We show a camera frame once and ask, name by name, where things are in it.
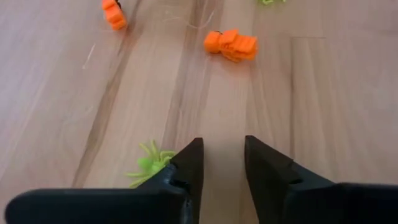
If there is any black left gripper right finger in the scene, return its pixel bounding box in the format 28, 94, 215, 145
244, 135, 398, 224

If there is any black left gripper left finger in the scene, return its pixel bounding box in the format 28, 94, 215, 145
4, 138, 205, 224

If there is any orange plastic pumpkin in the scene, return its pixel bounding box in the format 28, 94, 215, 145
101, 0, 127, 31
203, 29, 259, 63

